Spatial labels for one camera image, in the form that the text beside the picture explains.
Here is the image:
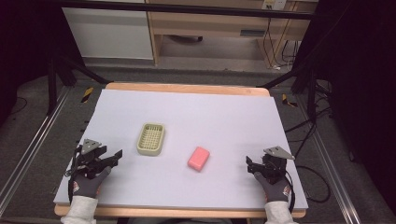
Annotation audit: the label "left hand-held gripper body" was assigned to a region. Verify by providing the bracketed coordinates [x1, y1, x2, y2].
[74, 138, 109, 180]

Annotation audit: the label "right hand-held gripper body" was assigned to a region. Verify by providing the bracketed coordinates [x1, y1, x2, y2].
[260, 146, 296, 185]

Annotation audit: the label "person's right hand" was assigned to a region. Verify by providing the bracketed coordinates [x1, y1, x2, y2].
[253, 171, 292, 203]

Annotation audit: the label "person's left hand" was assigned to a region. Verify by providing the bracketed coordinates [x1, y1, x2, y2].
[68, 165, 112, 200]

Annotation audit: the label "beige slotted soap dish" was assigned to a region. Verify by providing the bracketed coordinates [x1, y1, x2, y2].
[135, 121, 166, 157]

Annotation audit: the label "pink soap bar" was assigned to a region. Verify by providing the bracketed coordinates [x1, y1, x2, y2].
[187, 146, 211, 173]

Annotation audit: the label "yellow black floor tape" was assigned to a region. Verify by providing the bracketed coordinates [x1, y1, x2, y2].
[281, 93, 299, 108]
[80, 86, 94, 104]

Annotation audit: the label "white table mat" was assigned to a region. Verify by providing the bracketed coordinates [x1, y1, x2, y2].
[52, 89, 309, 211]

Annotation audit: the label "wooden table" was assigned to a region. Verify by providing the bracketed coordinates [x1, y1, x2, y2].
[53, 81, 308, 219]

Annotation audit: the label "black curtain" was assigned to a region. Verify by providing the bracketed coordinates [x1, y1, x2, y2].
[0, 0, 85, 125]
[292, 0, 396, 216]

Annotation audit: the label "white cabinet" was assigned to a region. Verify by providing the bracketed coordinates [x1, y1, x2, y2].
[61, 7, 155, 61]

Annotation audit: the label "white power strip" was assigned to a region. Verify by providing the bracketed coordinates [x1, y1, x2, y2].
[261, 0, 288, 11]

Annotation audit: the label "black metal crossbar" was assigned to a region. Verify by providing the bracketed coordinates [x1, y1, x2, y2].
[46, 0, 316, 21]

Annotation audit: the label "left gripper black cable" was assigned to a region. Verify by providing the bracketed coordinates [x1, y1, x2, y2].
[64, 147, 82, 203]

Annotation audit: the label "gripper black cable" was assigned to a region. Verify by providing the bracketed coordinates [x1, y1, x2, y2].
[64, 147, 82, 203]
[283, 170, 297, 215]

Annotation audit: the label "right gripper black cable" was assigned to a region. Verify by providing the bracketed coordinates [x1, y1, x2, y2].
[283, 170, 297, 215]

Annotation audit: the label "black looped floor cable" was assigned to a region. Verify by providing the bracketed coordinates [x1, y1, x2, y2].
[294, 165, 332, 204]

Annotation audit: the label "metal floor rail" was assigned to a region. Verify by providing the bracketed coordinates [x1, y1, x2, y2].
[294, 92, 359, 224]
[0, 87, 72, 216]

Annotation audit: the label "black metal frame stand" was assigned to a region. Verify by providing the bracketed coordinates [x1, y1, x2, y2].
[46, 40, 112, 117]
[256, 52, 319, 124]

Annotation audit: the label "hanging desk cables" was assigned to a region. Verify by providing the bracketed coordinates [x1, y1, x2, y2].
[262, 17, 301, 70]

